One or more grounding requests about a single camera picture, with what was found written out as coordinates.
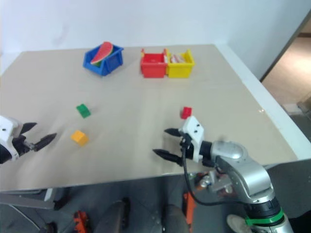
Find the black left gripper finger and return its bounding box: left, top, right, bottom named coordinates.
left=20, top=122, right=38, bottom=134
left=33, top=132, right=58, bottom=152

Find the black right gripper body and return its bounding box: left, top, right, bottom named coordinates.
left=178, top=132, right=195, bottom=168

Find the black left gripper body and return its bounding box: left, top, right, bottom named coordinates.
left=11, top=134, right=36, bottom=158

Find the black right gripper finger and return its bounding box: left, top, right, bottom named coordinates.
left=164, top=128, right=182, bottom=137
left=152, top=149, right=183, bottom=166

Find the red block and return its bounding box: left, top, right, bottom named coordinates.
left=180, top=106, right=193, bottom=120

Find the yellow block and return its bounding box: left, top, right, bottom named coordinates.
left=70, top=130, right=90, bottom=147

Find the green block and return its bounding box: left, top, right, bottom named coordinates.
left=76, top=103, right=92, bottom=119

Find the orange upright bar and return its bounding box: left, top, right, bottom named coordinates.
left=183, top=191, right=197, bottom=233

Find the yellow plastic bin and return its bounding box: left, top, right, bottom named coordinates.
left=166, top=48, right=195, bottom=79

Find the red plastic bin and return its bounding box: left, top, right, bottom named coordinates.
left=140, top=48, right=169, bottom=79

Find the white red snack packet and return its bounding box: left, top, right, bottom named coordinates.
left=169, top=54, right=187, bottom=64

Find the dark rounded shape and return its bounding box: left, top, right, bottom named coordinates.
left=96, top=198, right=131, bottom=233

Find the orange black tool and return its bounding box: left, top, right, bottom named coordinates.
left=72, top=210, right=88, bottom=233

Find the blue plastic bin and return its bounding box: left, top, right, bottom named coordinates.
left=82, top=44, right=124, bottom=77

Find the toy watermelon slice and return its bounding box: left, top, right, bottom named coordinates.
left=90, top=41, right=115, bottom=66

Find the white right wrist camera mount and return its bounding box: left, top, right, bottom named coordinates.
left=181, top=116, right=205, bottom=163

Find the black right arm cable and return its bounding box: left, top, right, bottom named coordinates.
left=181, top=138, right=246, bottom=207

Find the grey metal bracket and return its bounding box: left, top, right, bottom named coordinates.
left=210, top=176, right=234, bottom=195

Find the grey metal table frame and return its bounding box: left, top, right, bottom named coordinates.
left=0, top=187, right=55, bottom=210

